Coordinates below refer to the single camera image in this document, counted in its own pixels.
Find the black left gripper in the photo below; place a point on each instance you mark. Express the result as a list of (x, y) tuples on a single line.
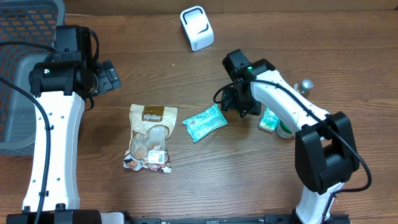
[(107, 76)]

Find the brown snack bag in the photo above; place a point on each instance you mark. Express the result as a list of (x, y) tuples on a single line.
[(151, 126)]

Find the yellow dish soap bottle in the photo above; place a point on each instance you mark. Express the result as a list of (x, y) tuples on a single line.
[(304, 87)]

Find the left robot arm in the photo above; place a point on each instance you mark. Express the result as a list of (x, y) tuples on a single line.
[(52, 195)]

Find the white barcode scanner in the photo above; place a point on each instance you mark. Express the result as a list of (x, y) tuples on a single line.
[(197, 28)]

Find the teal tissue pack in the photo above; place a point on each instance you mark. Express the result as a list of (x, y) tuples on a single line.
[(269, 121)]

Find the green lidded jar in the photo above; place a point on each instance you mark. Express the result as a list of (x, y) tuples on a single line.
[(283, 131)]

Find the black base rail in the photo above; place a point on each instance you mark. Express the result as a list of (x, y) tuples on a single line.
[(217, 221)]

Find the teal wafer packet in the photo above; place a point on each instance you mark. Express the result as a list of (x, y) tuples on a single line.
[(204, 123)]

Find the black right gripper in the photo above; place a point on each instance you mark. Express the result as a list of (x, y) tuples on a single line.
[(230, 104)]

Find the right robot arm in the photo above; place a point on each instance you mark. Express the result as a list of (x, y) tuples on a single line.
[(325, 150)]

